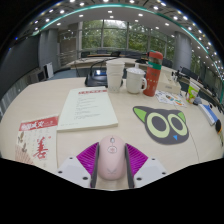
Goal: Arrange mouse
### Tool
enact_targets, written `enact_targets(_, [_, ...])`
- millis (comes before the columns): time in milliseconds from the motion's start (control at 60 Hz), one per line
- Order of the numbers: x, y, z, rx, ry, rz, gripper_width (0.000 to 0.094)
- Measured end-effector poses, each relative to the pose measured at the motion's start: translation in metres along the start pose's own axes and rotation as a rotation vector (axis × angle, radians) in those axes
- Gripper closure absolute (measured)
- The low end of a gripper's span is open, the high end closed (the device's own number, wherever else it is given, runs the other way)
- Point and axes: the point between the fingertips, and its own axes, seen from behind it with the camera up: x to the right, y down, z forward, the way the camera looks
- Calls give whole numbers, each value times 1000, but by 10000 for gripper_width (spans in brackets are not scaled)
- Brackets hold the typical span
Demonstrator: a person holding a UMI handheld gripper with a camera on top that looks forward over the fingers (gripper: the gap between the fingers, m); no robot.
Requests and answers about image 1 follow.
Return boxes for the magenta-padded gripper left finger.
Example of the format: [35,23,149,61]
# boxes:
[54,142,101,189]

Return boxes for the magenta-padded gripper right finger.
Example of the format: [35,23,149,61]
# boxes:
[124,143,168,189]

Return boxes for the pink computer mouse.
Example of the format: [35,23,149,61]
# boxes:
[97,134,128,182]

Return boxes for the cat face mouse pad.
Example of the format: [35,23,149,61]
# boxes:
[132,105,190,146]

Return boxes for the pale yellow paper booklet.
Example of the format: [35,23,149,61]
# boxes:
[56,86,120,133]

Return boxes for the red and white magazine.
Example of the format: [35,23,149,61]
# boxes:
[14,114,60,174]

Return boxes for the colourful sticker sheet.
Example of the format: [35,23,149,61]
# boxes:
[154,89,188,108]

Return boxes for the white lidded ceramic mug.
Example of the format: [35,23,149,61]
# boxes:
[125,67,148,95]

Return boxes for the white cardboard box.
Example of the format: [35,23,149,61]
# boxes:
[156,73,183,95]

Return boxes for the red bottle with green band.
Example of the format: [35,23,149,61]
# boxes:
[143,50,164,98]

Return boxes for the blue and white book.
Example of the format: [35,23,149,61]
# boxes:
[197,103,219,127]

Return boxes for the stacked white paper cups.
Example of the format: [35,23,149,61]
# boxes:
[105,59,126,94]

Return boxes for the green printed paper cup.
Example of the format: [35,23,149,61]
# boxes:
[185,81,200,104]

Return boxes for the black-headed handheld microphone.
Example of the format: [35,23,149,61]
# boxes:
[214,118,224,148]

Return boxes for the white floor cabinet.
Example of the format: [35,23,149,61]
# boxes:
[44,62,55,80]

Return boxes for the grey box appliance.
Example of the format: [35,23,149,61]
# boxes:
[28,68,46,84]

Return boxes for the long curved conference table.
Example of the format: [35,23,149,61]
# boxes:
[64,54,194,81]

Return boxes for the dark office chairs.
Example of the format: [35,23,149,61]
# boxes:
[79,49,221,98]

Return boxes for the ceiling lights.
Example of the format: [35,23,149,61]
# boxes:
[31,0,224,88]

